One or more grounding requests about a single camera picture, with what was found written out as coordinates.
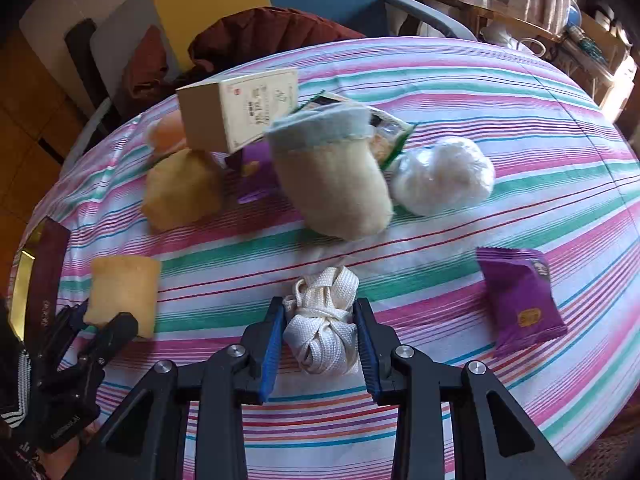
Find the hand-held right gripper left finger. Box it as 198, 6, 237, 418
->
65, 297, 287, 480

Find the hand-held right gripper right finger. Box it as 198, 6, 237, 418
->
352, 297, 576, 480

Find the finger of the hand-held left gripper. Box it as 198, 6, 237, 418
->
37, 302, 90, 361
75, 311, 140, 376

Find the yellow sponge block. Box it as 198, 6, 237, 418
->
82, 256, 162, 339

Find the white shoelace bundle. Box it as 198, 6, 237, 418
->
282, 266, 361, 376

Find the purple snack packet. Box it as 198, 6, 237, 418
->
225, 140, 281, 206
475, 246, 569, 358

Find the white plastic bag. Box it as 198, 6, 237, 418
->
389, 137, 496, 217

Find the green cracker packet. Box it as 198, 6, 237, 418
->
295, 91, 418, 171

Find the person's left hand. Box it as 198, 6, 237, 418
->
70, 417, 103, 461

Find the yellow plush toy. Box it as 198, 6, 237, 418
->
141, 149, 224, 233

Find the striped tablecloth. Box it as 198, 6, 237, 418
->
10, 35, 640, 480

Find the beige felt pouch blue rim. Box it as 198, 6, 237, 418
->
263, 101, 395, 241

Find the beige cardboard box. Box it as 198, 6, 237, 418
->
176, 67, 299, 155

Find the red patterned cushion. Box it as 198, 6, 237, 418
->
567, 412, 640, 480

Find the dark red jacket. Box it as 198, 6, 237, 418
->
122, 7, 368, 116

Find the grey yellow blue chair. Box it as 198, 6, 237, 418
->
20, 0, 476, 126

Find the wooden side desk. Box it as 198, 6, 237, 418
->
397, 0, 636, 111

